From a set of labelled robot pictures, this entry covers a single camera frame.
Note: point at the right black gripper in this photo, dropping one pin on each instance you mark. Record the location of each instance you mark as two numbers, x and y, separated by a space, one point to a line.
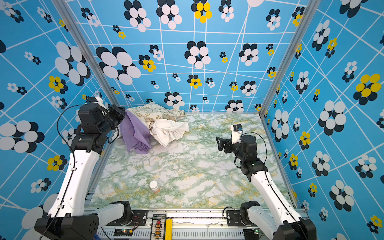
229 144

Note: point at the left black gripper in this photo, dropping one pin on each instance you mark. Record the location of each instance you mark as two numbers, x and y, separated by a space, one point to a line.
112 109

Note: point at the purple cloth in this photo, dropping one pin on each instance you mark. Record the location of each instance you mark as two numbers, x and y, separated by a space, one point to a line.
135 134

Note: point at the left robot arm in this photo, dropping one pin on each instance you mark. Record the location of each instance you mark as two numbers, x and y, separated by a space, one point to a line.
66 219

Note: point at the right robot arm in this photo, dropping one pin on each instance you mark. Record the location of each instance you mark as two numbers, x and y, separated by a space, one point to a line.
283 222

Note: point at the cream patterned cloth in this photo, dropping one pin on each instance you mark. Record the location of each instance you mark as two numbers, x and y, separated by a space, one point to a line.
150 113

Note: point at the white cloth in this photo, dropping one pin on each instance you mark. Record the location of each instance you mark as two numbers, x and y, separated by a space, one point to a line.
166 131

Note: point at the white pill bottle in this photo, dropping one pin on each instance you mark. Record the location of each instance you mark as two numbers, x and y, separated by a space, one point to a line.
154 186

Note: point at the black button control box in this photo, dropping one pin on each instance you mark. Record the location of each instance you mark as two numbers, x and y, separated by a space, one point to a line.
158 227

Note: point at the small circuit board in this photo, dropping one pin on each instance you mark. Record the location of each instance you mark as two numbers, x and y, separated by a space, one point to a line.
123 232

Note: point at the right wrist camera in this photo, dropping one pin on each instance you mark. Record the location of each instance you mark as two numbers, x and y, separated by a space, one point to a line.
237 132

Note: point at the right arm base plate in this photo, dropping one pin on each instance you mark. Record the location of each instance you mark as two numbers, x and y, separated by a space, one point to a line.
234 218

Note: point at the aluminium front rail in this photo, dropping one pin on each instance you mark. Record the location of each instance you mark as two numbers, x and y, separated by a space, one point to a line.
188 224

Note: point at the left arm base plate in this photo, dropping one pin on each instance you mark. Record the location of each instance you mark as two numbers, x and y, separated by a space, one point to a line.
139 218

